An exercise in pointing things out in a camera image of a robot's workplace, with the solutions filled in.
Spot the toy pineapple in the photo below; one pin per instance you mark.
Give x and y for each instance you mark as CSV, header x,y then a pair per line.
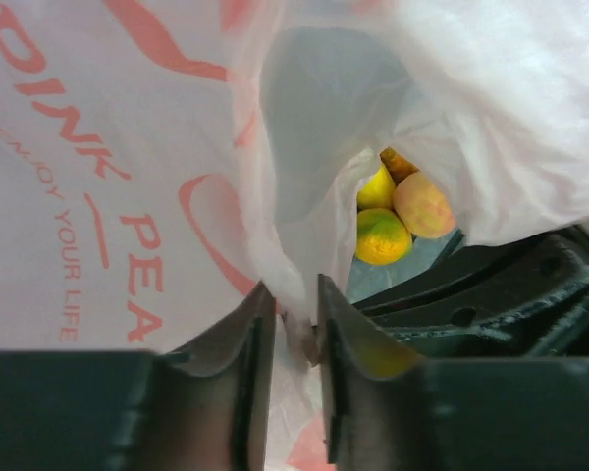
x,y
398,167

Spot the pink peach plastic bag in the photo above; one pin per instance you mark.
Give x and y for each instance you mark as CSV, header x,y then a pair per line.
x,y
158,157

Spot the yellow green red mango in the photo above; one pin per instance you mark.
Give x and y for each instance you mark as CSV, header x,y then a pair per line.
x,y
381,237

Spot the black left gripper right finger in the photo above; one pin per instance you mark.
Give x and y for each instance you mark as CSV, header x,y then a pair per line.
x,y
386,407

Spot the yellow toy mango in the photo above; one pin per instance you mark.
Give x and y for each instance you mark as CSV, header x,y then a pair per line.
x,y
378,192

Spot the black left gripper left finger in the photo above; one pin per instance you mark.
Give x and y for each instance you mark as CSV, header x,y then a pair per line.
x,y
203,406

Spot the toy peach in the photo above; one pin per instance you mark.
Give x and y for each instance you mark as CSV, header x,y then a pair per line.
x,y
423,209

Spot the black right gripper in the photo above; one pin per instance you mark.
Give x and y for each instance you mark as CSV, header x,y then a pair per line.
x,y
527,298

